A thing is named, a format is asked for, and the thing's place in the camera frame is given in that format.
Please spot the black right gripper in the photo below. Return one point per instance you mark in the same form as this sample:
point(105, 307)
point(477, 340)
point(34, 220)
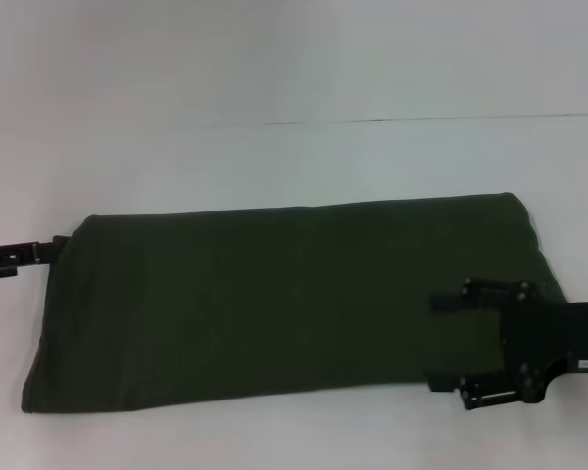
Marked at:
point(553, 338)

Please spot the dark green FREE t-shirt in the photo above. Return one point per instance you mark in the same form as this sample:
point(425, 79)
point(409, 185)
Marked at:
point(274, 303)

